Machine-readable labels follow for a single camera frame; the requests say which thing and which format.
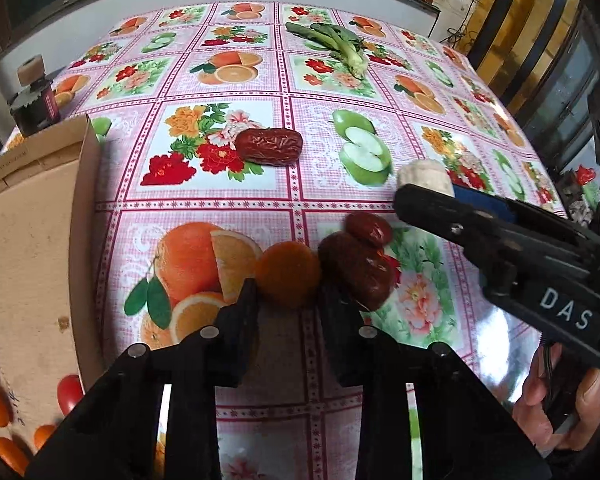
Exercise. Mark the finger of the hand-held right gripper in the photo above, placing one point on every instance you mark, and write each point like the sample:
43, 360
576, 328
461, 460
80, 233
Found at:
440, 210
480, 202

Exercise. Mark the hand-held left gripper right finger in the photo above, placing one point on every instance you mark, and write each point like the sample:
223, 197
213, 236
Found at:
337, 330

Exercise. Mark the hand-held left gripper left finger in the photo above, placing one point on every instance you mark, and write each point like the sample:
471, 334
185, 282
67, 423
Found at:
240, 320

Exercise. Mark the pale cob piece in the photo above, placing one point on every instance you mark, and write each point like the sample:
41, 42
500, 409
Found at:
422, 172

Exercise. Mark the dark red date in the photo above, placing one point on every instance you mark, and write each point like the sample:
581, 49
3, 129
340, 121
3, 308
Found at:
357, 270
367, 227
270, 146

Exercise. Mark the small dull orange fruit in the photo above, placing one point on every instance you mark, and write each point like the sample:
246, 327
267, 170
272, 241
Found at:
287, 275

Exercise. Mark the red tomato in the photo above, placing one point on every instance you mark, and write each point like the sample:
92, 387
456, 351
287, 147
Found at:
69, 394

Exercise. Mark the brown cardboard box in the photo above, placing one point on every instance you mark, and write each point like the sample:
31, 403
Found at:
25, 260

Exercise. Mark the person's right hand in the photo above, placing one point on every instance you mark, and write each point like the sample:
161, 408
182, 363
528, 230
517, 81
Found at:
535, 410

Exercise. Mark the dark glass cabinet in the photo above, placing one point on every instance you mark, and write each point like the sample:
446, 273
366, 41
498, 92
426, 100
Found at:
565, 105

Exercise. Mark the floral fruit printed tablecloth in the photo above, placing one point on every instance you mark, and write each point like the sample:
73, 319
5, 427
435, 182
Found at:
300, 190

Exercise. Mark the yellow and black door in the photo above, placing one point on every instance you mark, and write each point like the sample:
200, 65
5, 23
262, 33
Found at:
530, 25

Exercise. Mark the green leafy vegetable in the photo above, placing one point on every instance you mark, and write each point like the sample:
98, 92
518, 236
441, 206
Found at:
337, 42

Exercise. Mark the dark jar with red label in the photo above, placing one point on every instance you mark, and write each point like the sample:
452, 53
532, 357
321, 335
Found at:
30, 107

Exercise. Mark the pale wooden spool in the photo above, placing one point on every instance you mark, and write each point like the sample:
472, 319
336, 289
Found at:
31, 71

